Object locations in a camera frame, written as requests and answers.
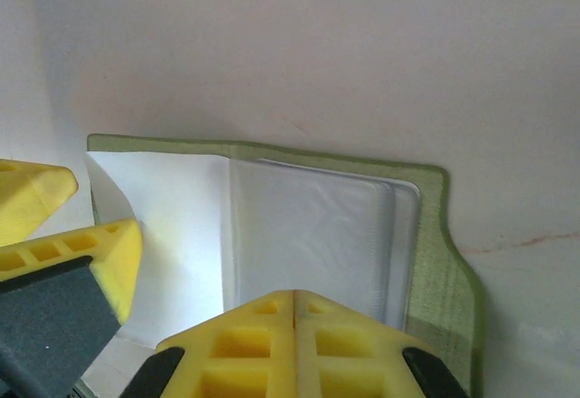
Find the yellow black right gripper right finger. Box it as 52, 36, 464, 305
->
294, 289, 470, 398

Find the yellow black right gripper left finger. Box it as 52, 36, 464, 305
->
120, 288, 298, 398

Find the clear box with red items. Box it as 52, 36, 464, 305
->
85, 132, 484, 398

